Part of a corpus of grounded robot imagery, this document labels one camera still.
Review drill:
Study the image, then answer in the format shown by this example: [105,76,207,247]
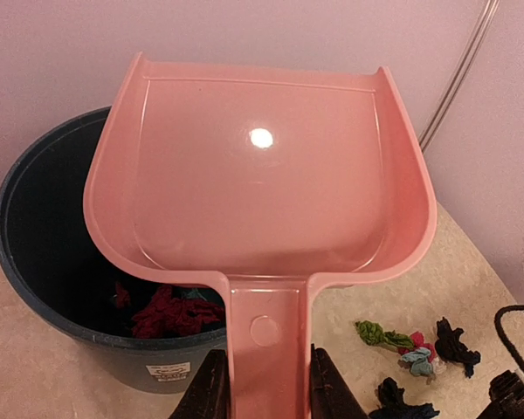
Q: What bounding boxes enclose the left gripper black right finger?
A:
[310,344,369,419]

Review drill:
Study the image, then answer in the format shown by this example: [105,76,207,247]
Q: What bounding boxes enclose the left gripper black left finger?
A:
[169,349,230,419]

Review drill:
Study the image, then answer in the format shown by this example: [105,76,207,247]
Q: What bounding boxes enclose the pink dustpan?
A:
[83,55,437,418]

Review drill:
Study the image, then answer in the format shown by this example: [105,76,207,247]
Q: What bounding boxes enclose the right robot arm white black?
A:
[488,305,524,418]

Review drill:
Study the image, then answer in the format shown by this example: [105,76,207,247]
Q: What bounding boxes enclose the scraps inside bucket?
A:
[114,281,225,340]

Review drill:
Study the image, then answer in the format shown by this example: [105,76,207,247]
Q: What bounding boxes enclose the pile of coloured scraps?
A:
[397,332,446,377]

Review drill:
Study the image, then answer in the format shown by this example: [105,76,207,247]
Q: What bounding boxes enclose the dark blue scrap right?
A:
[369,377,440,419]

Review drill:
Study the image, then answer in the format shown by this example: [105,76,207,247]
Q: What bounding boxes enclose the green scrap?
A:
[355,320,414,349]

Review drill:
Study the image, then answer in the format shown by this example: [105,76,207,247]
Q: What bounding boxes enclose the black scrap right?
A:
[435,317,481,379]

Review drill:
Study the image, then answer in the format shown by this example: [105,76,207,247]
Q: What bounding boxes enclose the teal plastic bucket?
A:
[0,107,226,394]

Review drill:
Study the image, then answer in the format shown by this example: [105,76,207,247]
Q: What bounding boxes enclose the right aluminium corner post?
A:
[418,0,500,154]

